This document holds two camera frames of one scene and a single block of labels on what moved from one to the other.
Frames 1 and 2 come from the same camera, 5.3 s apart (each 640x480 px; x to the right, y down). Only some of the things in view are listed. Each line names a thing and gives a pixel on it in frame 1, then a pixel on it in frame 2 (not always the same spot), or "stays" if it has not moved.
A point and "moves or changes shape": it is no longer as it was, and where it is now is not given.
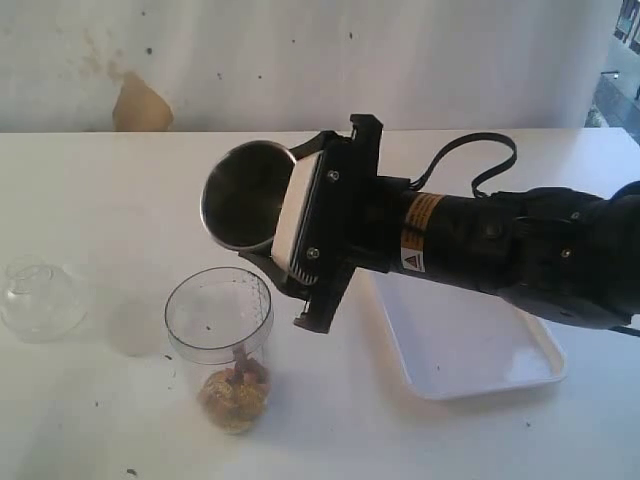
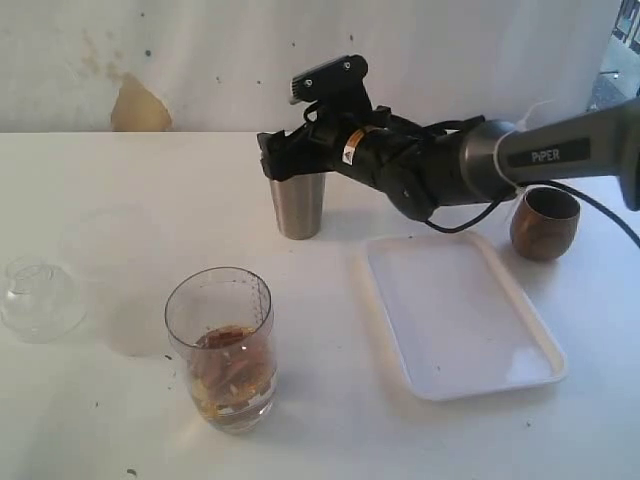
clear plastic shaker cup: (220, 321) stays
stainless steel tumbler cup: (244, 191) moves or changes shape
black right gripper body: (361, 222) → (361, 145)
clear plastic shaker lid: (44, 300) stays
